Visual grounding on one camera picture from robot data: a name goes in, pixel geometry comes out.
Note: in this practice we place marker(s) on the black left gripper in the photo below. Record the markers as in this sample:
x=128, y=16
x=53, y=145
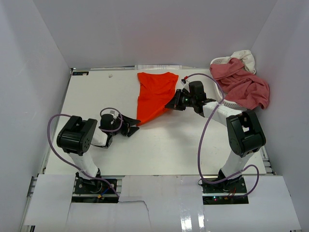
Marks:
x=125, y=127

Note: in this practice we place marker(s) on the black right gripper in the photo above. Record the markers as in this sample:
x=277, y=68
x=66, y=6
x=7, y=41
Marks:
x=175, y=103

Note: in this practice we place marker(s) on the orange t shirt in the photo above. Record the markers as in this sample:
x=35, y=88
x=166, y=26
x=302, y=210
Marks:
x=156, y=90

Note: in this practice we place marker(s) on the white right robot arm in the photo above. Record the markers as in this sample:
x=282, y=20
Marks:
x=245, y=134

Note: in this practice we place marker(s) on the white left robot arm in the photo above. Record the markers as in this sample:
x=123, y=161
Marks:
x=78, y=135

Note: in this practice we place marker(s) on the white perforated laundry basket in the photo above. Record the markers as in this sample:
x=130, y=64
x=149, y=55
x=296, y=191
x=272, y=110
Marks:
x=224, y=85

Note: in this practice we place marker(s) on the pink t shirt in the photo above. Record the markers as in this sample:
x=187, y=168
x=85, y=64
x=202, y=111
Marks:
x=245, y=88

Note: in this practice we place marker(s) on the black corner label plate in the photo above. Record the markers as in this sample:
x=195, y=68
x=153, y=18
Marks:
x=80, y=73

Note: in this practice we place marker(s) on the cream white t shirt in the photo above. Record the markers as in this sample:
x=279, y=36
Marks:
x=246, y=57

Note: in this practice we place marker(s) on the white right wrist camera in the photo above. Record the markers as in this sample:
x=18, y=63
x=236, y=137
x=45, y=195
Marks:
x=185, y=83

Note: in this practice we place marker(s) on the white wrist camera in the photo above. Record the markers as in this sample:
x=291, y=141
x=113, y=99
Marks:
x=185, y=83
x=112, y=112

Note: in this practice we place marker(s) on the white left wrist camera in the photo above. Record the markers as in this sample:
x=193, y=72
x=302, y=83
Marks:
x=112, y=112

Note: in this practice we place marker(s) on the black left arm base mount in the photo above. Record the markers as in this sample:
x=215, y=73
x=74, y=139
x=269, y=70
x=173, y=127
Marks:
x=92, y=191

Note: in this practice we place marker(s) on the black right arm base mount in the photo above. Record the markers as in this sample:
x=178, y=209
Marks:
x=224, y=195

